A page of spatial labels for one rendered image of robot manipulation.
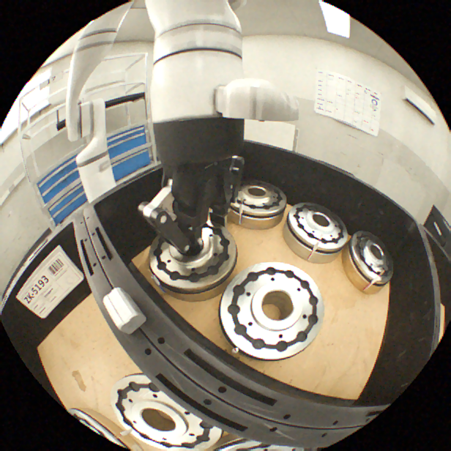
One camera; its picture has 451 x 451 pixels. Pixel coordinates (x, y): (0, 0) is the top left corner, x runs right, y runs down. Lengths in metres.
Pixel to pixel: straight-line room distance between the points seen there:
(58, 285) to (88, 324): 0.06
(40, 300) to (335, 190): 0.47
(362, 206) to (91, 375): 0.45
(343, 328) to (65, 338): 0.36
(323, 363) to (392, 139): 3.16
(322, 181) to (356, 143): 2.74
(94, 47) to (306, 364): 0.55
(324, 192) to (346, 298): 0.17
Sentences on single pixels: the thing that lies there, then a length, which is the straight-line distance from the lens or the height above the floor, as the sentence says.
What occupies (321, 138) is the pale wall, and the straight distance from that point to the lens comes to 2.98.
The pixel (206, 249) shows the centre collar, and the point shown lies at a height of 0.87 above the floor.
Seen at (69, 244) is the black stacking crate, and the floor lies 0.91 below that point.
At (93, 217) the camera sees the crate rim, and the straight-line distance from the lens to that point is 0.17.
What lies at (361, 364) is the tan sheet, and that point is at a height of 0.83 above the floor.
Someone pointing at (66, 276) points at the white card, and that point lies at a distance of 0.23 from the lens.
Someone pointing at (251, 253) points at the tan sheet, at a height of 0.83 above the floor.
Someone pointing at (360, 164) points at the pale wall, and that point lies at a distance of 3.08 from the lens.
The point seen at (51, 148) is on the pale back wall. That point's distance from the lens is 2.83.
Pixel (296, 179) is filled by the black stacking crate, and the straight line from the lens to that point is 0.30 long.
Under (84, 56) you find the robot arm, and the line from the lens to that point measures 0.39.
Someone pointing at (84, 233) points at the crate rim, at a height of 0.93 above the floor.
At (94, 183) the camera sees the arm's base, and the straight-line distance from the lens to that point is 0.42.
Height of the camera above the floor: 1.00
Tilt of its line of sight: 43 degrees down
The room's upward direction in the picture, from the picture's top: straight up
